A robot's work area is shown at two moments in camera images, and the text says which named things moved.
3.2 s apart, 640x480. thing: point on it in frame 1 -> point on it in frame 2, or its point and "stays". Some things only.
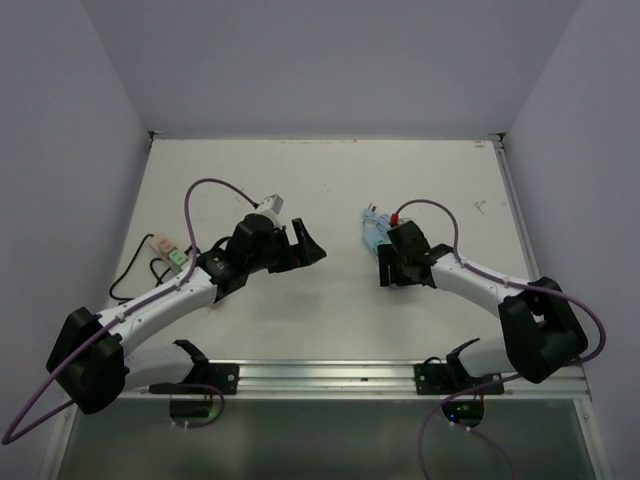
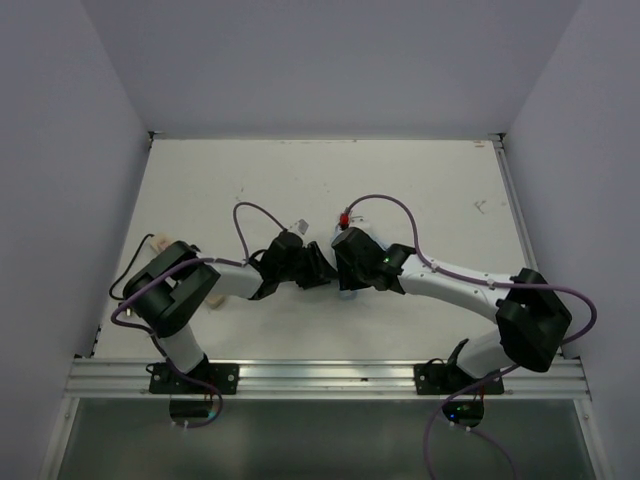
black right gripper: x=387 y=256 -> x=346 y=280
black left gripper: x=307 y=253 -> x=320 y=270
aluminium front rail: x=353 y=379 stays
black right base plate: x=437 y=379 stays
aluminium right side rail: x=516 y=206 stays
